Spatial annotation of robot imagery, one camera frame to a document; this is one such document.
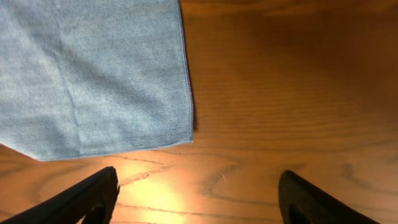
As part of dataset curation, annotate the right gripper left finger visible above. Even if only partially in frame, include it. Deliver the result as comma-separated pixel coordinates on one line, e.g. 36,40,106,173
2,166,120,224

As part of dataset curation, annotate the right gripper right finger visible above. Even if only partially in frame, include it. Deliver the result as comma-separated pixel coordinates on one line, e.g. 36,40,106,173
278,170,377,224

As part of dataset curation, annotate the blue cloth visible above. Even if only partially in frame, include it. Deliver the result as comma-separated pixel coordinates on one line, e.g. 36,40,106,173
1,0,193,161

